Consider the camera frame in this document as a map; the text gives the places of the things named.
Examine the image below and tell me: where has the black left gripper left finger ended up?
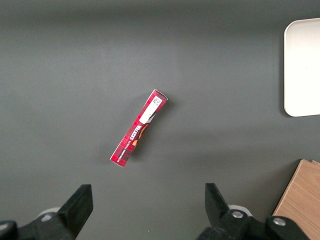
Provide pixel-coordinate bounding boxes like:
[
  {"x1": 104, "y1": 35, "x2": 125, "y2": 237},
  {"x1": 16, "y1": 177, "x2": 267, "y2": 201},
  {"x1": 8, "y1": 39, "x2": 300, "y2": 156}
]
[{"x1": 0, "y1": 184, "x2": 94, "y2": 240}]

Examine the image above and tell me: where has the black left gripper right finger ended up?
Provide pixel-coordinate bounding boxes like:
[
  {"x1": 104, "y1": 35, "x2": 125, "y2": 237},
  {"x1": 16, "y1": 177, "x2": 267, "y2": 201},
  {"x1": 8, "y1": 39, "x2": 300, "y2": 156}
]
[{"x1": 197, "y1": 183, "x2": 311, "y2": 240}]

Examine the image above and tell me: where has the wooden drawer cabinet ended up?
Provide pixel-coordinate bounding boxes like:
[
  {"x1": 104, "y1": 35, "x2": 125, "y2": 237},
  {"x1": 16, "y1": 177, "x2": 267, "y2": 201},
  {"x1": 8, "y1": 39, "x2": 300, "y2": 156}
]
[{"x1": 271, "y1": 159, "x2": 320, "y2": 240}]

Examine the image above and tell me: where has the red cookie box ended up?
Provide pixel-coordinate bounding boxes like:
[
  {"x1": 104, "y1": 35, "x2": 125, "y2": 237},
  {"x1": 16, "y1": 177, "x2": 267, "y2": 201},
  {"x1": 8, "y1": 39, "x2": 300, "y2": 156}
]
[{"x1": 109, "y1": 88, "x2": 169, "y2": 170}]

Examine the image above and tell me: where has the beige plastic tray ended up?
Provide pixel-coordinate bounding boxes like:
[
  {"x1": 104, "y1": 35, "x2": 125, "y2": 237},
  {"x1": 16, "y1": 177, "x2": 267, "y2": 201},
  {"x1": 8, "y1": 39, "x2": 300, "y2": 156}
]
[{"x1": 283, "y1": 17, "x2": 320, "y2": 118}]

